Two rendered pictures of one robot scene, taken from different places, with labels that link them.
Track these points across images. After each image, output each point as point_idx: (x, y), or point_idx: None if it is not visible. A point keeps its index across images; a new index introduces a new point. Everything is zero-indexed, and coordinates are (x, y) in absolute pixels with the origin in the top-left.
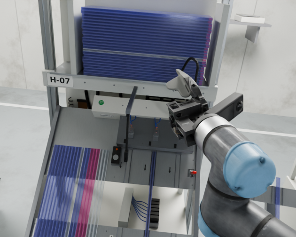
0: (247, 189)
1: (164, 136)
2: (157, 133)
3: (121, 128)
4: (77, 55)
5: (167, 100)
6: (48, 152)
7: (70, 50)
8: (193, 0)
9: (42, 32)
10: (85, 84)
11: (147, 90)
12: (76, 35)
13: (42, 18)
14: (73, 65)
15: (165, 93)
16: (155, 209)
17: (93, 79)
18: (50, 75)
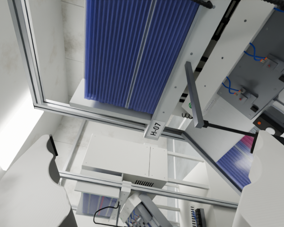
0: None
1: None
2: (272, 65)
3: (233, 102)
4: (132, 112)
5: (233, 6)
6: (220, 171)
7: (125, 118)
8: None
9: (112, 124)
10: (166, 112)
11: (197, 48)
12: (112, 108)
13: (100, 121)
14: (140, 120)
15: (213, 22)
16: None
17: (162, 104)
18: (148, 133)
